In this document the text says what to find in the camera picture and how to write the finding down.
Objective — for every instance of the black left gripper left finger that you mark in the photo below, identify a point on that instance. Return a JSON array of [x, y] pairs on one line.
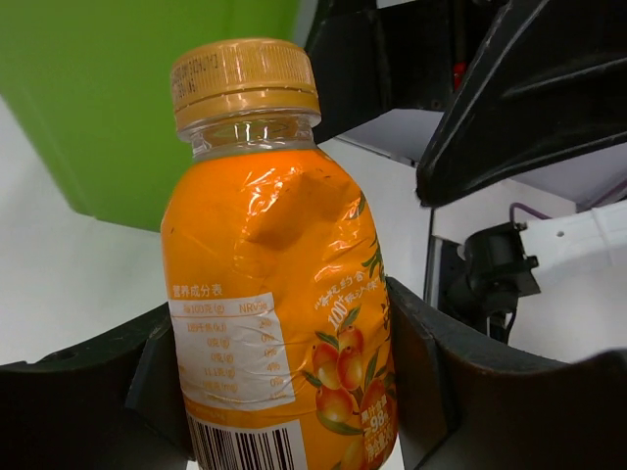
[[111, 402]]

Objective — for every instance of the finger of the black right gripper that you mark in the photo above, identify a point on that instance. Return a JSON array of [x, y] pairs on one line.
[[368, 61], [547, 84]]

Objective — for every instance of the green plastic bin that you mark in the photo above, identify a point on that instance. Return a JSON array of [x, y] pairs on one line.
[[88, 81]]

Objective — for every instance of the short orange juice bottle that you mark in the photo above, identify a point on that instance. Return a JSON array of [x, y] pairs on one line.
[[275, 277]]

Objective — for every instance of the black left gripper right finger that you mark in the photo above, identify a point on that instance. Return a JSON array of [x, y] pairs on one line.
[[466, 401]]

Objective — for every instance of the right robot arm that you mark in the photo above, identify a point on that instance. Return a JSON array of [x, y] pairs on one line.
[[508, 262]]

